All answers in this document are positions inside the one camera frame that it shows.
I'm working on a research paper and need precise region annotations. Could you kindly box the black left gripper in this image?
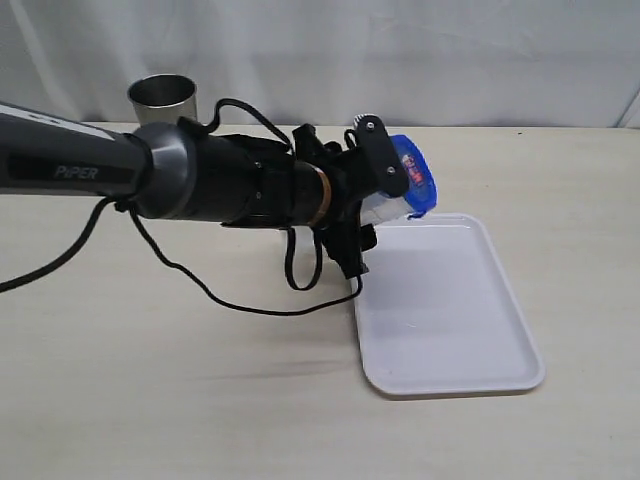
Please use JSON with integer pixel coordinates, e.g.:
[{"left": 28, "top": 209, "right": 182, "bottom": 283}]
[{"left": 293, "top": 124, "right": 378, "bottom": 278}]

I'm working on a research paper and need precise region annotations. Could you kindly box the blue plastic container lid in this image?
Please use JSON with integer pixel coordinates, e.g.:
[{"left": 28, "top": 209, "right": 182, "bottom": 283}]
[{"left": 391, "top": 134, "right": 437, "bottom": 219}]

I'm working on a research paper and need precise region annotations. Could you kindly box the white rectangular plastic tray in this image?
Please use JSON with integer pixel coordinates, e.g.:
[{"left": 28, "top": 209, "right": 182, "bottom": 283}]
[{"left": 355, "top": 213, "right": 546, "bottom": 400}]

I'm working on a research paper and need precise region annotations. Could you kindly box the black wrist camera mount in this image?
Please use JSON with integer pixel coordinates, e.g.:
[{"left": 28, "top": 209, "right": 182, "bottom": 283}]
[{"left": 349, "top": 114, "right": 409, "bottom": 198}]

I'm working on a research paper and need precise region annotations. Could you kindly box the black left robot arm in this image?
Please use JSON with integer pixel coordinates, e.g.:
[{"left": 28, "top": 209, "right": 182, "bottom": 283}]
[{"left": 1, "top": 104, "right": 372, "bottom": 278}]

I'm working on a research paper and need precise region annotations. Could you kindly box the clear plastic tall container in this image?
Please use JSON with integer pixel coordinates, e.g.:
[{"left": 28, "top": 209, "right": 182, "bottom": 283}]
[{"left": 360, "top": 193, "right": 414, "bottom": 226}]

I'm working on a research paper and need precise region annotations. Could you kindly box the white backdrop curtain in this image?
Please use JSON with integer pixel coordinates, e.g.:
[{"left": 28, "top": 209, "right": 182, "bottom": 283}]
[{"left": 1, "top": 1, "right": 639, "bottom": 128}]

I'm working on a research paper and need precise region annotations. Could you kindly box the black cable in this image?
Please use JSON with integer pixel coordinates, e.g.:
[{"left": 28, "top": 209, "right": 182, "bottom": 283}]
[{"left": 0, "top": 98, "right": 364, "bottom": 317}]

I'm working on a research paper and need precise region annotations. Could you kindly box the stainless steel cup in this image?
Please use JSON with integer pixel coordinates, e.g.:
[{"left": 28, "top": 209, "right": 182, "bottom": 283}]
[{"left": 127, "top": 73, "right": 198, "bottom": 125}]

